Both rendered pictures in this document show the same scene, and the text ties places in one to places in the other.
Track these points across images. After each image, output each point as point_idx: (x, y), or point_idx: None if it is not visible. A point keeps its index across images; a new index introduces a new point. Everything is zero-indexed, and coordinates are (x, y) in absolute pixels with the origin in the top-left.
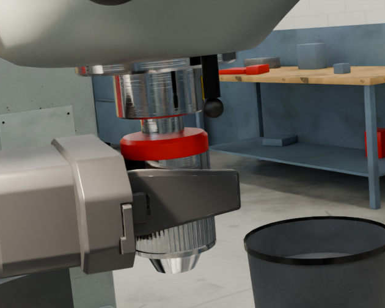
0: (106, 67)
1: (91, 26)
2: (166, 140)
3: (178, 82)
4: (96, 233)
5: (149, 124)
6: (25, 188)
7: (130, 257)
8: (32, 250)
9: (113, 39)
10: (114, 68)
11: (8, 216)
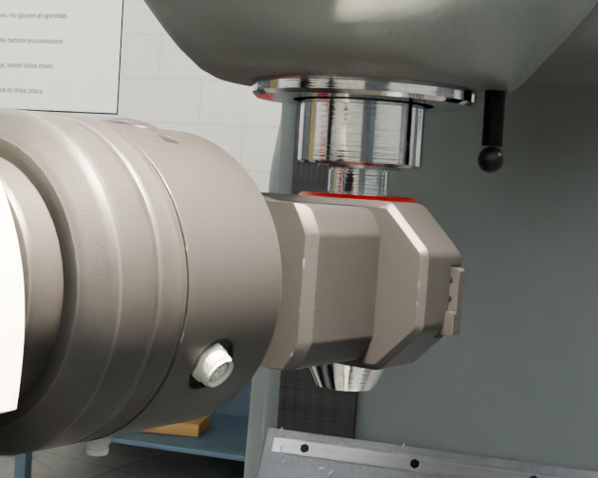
0: (387, 82)
1: (497, 16)
2: (401, 198)
3: (421, 123)
4: (431, 303)
5: (363, 177)
6: (344, 231)
7: (430, 345)
8: (338, 326)
9: (498, 40)
10: (401, 85)
11: (326, 270)
